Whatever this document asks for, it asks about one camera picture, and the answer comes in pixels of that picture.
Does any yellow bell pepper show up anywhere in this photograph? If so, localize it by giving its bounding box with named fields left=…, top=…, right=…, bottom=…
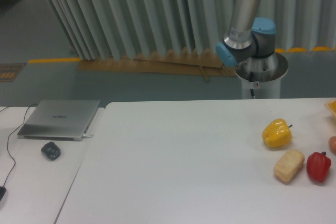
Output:
left=262, top=119, right=292, bottom=148

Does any brown round food item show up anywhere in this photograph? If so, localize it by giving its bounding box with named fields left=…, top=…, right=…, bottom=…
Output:
left=328, top=136, right=336, bottom=153

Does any grey pleated curtain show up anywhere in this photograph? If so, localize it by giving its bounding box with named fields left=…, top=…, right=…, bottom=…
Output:
left=48, top=0, right=335, bottom=60

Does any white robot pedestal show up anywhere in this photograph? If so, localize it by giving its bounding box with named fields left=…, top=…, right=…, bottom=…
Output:
left=235, top=52, right=289, bottom=99

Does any white laptop plug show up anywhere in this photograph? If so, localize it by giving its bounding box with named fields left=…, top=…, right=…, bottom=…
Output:
left=82, top=134, right=93, bottom=139

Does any black cable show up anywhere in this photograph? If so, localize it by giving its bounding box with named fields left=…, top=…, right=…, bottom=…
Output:
left=0, top=103, right=37, bottom=187

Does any brown cardboard sheet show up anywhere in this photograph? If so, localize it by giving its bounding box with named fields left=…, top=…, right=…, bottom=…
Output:
left=77, top=50, right=236, bottom=79

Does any black mouse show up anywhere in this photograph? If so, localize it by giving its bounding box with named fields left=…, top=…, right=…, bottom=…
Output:
left=0, top=186, right=7, bottom=201

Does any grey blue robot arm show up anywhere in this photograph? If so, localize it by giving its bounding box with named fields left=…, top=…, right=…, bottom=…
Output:
left=215, top=0, right=335, bottom=67

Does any red bell pepper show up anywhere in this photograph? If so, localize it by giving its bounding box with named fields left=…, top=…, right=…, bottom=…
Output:
left=306, top=152, right=331, bottom=183

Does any silver laptop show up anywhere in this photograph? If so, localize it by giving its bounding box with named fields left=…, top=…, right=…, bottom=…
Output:
left=17, top=100, right=100, bottom=141

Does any toy bread loaf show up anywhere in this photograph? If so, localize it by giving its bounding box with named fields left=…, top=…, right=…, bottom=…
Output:
left=273, top=150, right=305, bottom=184

